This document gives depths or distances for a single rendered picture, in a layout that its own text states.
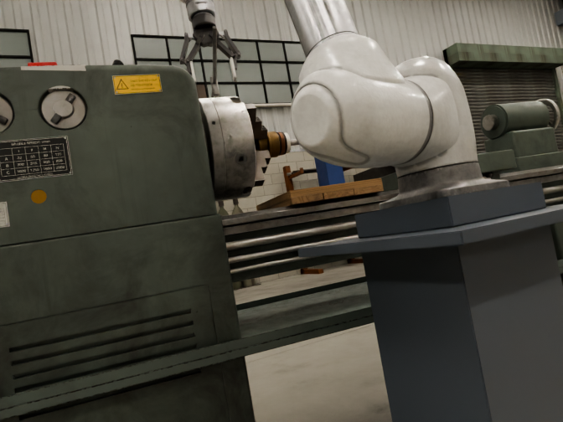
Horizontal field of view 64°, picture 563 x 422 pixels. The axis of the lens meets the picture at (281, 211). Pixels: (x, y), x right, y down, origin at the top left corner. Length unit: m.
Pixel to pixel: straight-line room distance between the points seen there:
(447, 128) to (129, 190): 0.70
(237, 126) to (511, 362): 0.87
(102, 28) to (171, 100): 7.70
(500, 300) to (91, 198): 0.86
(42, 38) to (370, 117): 8.16
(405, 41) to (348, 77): 11.17
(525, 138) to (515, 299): 1.16
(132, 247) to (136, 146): 0.24
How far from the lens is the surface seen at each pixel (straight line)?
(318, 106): 0.69
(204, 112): 1.30
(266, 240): 1.24
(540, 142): 2.01
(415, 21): 12.29
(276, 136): 1.44
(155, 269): 1.09
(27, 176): 1.13
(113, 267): 1.09
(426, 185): 0.86
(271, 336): 1.12
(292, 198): 1.26
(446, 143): 0.86
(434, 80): 0.88
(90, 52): 8.63
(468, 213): 0.79
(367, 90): 0.71
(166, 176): 1.11
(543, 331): 0.93
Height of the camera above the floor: 0.78
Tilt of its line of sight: 3 degrees up
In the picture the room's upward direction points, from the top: 10 degrees counter-clockwise
